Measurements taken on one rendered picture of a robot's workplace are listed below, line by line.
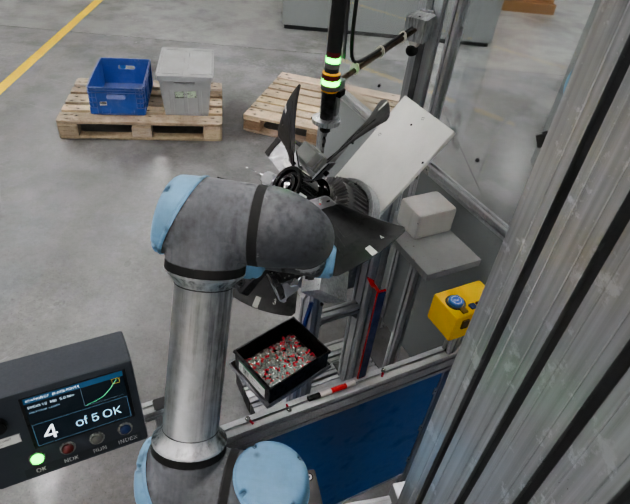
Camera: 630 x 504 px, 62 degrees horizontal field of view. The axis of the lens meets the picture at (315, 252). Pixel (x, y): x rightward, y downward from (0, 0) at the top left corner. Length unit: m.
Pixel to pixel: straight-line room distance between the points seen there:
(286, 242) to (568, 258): 0.43
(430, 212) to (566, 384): 1.62
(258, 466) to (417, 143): 1.11
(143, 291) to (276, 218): 2.31
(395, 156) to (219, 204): 1.05
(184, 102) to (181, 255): 3.60
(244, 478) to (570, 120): 0.68
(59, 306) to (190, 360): 2.23
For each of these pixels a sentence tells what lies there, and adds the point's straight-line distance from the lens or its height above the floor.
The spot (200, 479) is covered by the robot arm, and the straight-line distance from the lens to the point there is 0.87.
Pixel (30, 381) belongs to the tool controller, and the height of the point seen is 1.25.
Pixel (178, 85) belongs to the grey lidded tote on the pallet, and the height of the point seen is 0.39.
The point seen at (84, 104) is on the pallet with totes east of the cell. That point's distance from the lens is 4.66.
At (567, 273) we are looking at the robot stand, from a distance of 0.35.
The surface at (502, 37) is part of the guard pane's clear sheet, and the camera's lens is 1.88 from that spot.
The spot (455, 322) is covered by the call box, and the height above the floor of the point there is 1.06.
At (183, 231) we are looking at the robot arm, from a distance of 0.72.
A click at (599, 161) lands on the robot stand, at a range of 0.33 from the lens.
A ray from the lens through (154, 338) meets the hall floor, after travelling 2.73.
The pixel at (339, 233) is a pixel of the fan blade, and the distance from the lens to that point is 1.36.
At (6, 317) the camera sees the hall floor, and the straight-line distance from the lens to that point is 3.02.
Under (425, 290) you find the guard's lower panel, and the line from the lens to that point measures 2.38.
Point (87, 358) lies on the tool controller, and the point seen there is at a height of 1.24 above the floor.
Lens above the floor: 2.03
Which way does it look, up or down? 39 degrees down
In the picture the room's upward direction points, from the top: 7 degrees clockwise
